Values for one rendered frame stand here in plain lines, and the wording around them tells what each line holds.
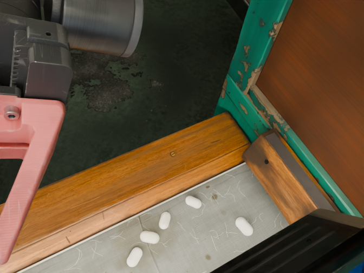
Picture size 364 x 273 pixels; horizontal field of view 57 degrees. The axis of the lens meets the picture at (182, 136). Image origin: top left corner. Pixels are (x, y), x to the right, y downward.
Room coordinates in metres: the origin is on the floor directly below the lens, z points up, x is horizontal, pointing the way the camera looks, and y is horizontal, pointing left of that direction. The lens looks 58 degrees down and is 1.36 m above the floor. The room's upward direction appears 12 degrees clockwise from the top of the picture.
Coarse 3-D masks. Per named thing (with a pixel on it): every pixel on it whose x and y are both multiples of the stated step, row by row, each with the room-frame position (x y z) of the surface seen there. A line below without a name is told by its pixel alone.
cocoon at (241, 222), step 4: (236, 220) 0.22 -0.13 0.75; (240, 220) 0.22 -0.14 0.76; (244, 220) 0.22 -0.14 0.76; (236, 224) 0.21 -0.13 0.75; (240, 224) 0.21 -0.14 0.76; (244, 224) 0.21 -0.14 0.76; (248, 224) 0.22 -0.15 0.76; (240, 228) 0.21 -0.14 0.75; (244, 228) 0.21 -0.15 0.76; (248, 228) 0.21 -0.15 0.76; (252, 228) 0.21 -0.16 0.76; (244, 232) 0.20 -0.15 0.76; (248, 232) 0.20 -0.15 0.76; (252, 232) 0.21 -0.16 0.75
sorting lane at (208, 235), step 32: (192, 192) 0.27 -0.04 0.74; (224, 192) 0.28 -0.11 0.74; (256, 192) 0.29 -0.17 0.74; (128, 224) 0.18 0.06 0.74; (192, 224) 0.20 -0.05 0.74; (224, 224) 0.21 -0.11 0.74; (256, 224) 0.23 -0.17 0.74; (288, 224) 0.24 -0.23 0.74; (64, 256) 0.10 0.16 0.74; (96, 256) 0.11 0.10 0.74; (160, 256) 0.13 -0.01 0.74; (192, 256) 0.15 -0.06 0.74; (224, 256) 0.16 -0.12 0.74
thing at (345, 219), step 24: (312, 216) 0.13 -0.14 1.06; (336, 216) 0.12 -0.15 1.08; (264, 240) 0.10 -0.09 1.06; (288, 240) 0.10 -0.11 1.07; (312, 240) 0.09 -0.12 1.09; (336, 240) 0.09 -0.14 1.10; (360, 240) 0.09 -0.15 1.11; (240, 264) 0.07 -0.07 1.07; (264, 264) 0.07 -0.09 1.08; (288, 264) 0.07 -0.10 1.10; (312, 264) 0.07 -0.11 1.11; (336, 264) 0.07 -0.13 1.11; (360, 264) 0.08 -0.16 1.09
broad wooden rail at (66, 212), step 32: (192, 128) 0.40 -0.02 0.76; (224, 128) 0.41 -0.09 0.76; (128, 160) 0.29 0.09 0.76; (160, 160) 0.31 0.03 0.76; (192, 160) 0.32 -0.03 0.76; (224, 160) 0.34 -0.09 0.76; (64, 192) 0.20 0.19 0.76; (96, 192) 0.22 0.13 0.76; (128, 192) 0.23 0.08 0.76; (160, 192) 0.25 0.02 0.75; (32, 224) 0.14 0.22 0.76; (64, 224) 0.15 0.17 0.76; (96, 224) 0.16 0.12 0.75; (32, 256) 0.09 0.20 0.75
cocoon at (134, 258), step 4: (136, 248) 0.14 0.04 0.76; (132, 252) 0.13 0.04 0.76; (136, 252) 0.13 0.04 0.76; (140, 252) 0.13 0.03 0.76; (128, 256) 0.12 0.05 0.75; (132, 256) 0.12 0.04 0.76; (136, 256) 0.12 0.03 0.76; (140, 256) 0.12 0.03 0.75; (128, 260) 0.11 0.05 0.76; (132, 260) 0.12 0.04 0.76; (136, 260) 0.12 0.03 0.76; (128, 264) 0.11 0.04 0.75; (132, 264) 0.11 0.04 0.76
